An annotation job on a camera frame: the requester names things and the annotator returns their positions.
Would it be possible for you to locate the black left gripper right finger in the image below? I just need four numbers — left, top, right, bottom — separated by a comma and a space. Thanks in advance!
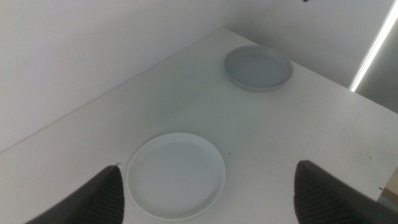
293, 160, 398, 224

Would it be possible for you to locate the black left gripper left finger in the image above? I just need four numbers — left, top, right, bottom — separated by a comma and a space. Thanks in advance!
24, 164, 126, 224

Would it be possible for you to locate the white shallow bowl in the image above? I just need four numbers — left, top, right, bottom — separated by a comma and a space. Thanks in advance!
126, 133, 227, 221

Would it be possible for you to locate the grey shallow bowl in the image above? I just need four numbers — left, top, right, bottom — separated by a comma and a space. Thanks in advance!
223, 45, 294, 93

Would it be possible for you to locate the white light strip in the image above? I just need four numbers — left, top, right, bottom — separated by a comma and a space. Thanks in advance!
348, 0, 398, 93

